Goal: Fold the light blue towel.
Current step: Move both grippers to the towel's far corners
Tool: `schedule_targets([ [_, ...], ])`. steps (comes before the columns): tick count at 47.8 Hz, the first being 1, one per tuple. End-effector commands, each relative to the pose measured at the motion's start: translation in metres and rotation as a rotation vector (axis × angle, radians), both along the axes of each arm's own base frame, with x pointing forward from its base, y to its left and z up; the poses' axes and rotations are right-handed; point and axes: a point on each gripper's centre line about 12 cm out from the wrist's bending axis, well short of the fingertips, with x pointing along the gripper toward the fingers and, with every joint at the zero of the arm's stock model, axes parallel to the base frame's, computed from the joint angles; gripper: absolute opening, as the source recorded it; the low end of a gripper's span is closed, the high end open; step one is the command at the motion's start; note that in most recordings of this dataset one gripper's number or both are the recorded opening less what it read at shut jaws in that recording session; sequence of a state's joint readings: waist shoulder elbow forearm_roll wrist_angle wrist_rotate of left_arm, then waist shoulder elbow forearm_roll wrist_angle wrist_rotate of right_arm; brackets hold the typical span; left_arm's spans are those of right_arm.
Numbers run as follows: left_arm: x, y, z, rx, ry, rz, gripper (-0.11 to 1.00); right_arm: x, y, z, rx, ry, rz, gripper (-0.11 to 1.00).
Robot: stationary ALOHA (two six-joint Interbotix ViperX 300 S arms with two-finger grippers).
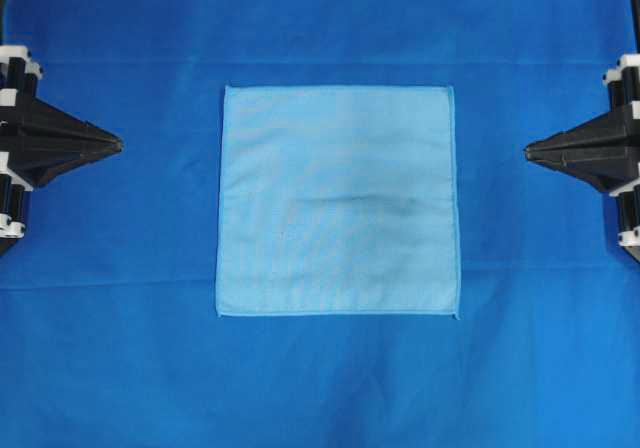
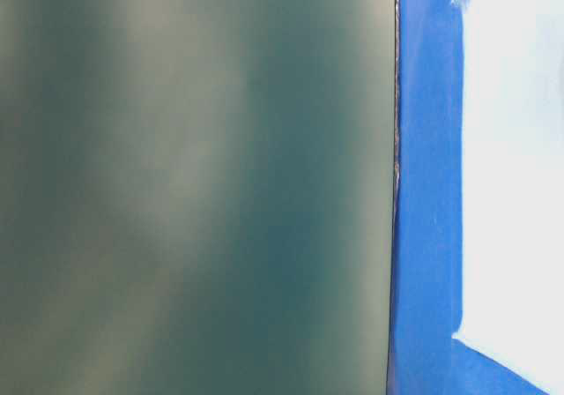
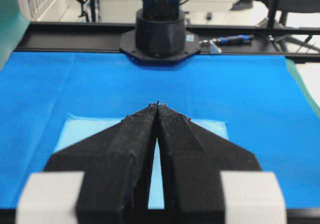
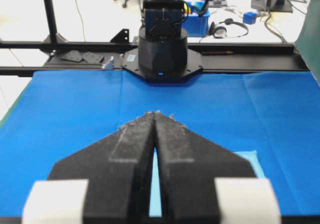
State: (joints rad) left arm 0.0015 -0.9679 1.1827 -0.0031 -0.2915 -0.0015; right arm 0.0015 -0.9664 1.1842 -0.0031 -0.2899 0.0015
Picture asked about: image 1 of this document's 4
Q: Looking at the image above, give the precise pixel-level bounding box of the light blue towel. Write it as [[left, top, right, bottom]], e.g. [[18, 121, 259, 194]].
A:
[[215, 85, 462, 317]]

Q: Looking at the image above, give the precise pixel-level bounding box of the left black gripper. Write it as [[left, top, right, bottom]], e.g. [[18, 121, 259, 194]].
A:
[[1, 45, 123, 254]]

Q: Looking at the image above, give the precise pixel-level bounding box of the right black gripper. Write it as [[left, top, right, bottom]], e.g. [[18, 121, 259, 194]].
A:
[[524, 54, 639, 262]]

